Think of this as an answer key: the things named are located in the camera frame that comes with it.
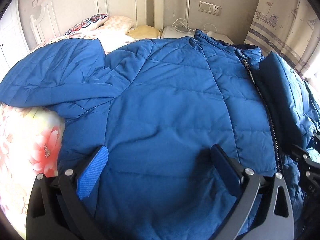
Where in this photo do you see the blue quilted down jacket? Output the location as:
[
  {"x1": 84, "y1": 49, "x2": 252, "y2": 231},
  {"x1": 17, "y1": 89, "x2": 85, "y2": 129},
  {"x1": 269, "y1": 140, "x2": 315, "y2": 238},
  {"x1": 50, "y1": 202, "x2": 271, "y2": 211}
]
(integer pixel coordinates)
[{"x1": 1, "y1": 31, "x2": 319, "y2": 239}]

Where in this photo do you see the floral bed quilt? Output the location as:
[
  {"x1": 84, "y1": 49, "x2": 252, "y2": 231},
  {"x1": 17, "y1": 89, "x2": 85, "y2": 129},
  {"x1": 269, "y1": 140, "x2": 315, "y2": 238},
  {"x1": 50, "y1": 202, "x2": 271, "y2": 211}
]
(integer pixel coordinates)
[{"x1": 0, "y1": 33, "x2": 141, "y2": 240}]

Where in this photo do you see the sailboat print curtain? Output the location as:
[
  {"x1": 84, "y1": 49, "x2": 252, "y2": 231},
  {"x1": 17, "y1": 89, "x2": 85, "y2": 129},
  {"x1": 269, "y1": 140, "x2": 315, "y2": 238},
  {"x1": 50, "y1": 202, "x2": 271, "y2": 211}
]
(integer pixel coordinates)
[{"x1": 245, "y1": 0, "x2": 319, "y2": 82}]

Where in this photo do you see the white wardrobe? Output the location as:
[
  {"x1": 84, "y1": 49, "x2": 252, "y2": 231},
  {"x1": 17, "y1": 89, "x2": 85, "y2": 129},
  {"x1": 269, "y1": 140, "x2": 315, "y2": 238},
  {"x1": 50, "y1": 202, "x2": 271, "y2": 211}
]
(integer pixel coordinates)
[{"x1": 0, "y1": 0, "x2": 30, "y2": 71}]

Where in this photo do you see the red blue patterned pillow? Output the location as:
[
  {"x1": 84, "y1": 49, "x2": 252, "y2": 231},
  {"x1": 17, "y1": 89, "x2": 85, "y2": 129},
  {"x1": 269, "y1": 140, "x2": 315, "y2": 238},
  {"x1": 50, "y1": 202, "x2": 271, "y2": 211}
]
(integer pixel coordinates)
[{"x1": 64, "y1": 14, "x2": 109, "y2": 35}]

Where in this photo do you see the yellow pillow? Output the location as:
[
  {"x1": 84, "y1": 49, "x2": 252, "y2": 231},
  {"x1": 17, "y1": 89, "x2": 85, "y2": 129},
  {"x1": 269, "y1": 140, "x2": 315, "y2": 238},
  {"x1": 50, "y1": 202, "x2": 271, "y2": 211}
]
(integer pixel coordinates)
[{"x1": 127, "y1": 25, "x2": 161, "y2": 40}]

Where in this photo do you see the white nightstand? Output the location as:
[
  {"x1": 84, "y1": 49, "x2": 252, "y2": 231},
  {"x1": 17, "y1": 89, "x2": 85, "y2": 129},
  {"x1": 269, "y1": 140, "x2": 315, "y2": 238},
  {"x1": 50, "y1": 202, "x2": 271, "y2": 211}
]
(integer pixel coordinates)
[{"x1": 161, "y1": 26, "x2": 234, "y2": 44}]

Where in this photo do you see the peach textured pillow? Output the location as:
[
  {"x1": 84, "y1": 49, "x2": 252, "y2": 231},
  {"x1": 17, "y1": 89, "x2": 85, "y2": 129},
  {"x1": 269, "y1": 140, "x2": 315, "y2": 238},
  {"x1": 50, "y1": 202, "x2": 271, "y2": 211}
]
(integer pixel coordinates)
[{"x1": 98, "y1": 16, "x2": 134, "y2": 34}]

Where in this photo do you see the white wooden headboard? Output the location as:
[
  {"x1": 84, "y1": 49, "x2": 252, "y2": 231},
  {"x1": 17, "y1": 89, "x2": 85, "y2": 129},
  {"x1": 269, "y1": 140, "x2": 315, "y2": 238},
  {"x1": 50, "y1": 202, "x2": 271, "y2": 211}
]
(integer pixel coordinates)
[{"x1": 30, "y1": 0, "x2": 164, "y2": 44}]

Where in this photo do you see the white charging cable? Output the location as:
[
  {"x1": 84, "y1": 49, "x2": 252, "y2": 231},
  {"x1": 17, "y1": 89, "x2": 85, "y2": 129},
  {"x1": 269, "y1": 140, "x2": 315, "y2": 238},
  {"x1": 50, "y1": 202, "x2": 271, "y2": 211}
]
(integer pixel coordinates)
[{"x1": 171, "y1": 17, "x2": 217, "y2": 34}]

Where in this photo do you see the wall socket panel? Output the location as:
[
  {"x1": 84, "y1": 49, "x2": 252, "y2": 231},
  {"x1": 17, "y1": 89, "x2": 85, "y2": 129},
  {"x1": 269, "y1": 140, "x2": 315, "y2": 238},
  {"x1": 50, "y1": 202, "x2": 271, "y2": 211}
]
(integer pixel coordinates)
[{"x1": 199, "y1": 1, "x2": 222, "y2": 16}]

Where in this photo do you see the white wall pipe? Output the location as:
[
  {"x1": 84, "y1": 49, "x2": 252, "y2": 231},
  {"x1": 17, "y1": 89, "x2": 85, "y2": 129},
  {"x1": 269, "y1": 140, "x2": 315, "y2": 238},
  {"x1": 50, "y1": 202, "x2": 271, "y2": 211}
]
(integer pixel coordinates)
[{"x1": 184, "y1": 0, "x2": 190, "y2": 28}]

